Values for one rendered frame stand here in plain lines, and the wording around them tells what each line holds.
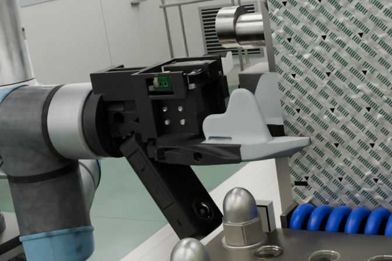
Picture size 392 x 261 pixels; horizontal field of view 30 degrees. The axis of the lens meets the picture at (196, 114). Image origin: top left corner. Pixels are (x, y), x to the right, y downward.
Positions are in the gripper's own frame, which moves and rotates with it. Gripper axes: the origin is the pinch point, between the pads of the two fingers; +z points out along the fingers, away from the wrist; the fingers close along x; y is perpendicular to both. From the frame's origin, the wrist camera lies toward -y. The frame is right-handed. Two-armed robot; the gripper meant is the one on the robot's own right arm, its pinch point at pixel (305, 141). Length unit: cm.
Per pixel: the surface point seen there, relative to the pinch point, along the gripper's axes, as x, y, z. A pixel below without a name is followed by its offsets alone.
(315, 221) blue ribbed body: -3.5, -5.5, 1.6
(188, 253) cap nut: -17.2, -2.1, -1.6
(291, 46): -0.2, 8.0, -0.1
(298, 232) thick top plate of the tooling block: -4.5, -6.1, 0.5
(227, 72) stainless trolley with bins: 434, -82, -246
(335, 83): -0.2, 4.9, 3.3
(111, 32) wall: 445, -45, -357
